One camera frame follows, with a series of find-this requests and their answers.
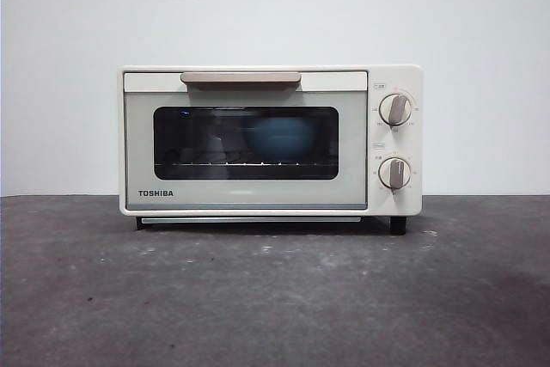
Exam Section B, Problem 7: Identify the blue ribbed bowl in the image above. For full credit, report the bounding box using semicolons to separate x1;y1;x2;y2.
241;116;322;162

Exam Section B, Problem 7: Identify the glass oven door with handle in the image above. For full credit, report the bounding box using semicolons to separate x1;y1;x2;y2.
123;70;370;212

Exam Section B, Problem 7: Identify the cream Toshiba toaster oven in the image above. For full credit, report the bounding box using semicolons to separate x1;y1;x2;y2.
118;64;425;235

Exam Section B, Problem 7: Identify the cream timer knob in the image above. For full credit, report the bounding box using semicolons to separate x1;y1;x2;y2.
378;156;413;191

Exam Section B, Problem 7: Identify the cream temperature knob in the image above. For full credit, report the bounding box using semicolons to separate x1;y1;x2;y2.
380;92;414;128

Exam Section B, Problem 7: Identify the metal wire oven rack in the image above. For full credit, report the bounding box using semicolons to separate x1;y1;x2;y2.
155;161;339;168

